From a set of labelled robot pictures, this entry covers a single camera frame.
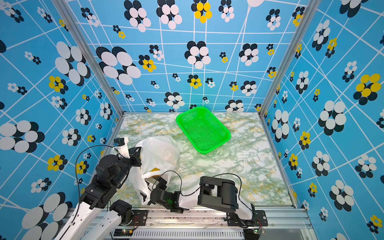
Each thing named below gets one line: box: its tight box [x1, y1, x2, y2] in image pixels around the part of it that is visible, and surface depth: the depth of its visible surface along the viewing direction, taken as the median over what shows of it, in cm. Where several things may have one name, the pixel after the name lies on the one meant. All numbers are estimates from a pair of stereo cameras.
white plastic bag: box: [130, 135, 180, 206], surface depth 76 cm
